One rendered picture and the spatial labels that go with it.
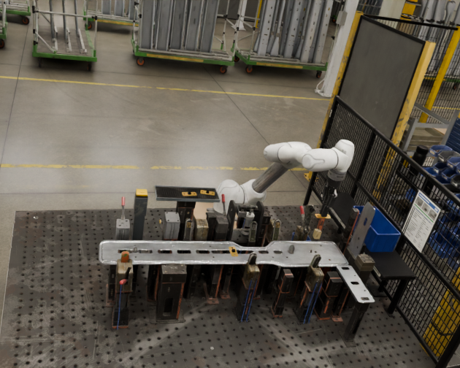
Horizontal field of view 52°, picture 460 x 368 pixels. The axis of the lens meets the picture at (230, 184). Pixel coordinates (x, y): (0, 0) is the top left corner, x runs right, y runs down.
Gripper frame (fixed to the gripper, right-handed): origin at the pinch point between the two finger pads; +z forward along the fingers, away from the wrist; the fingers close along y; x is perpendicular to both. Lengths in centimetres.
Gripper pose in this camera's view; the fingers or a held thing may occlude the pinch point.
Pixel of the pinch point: (324, 209)
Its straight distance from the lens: 262.0
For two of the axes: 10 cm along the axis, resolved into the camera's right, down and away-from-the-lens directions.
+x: 9.6, 0.5, 2.8
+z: -1.8, 8.6, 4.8
